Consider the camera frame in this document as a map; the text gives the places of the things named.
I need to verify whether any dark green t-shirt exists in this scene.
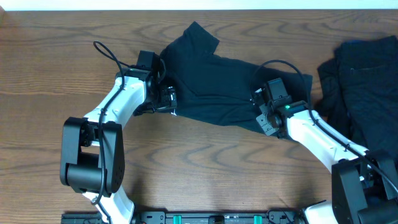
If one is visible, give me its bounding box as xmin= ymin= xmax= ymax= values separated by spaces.
xmin=160 ymin=22 xmax=313 ymax=133

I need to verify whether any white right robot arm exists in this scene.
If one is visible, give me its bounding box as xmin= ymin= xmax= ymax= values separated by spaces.
xmin=252 ymin=87 xmax=397 ymax=223

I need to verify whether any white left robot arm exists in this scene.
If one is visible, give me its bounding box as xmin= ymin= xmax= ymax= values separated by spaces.
xmin=60 ymin=67 xmax=176 ymax=223

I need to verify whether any pile of black clothes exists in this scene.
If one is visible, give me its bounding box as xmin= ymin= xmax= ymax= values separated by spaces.
xmin=314 ymin=36 xmax=397 ymax=160

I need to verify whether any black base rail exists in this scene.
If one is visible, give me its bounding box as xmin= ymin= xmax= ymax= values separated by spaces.
xmin=60 ymin=208 xmax=307 ymax=224

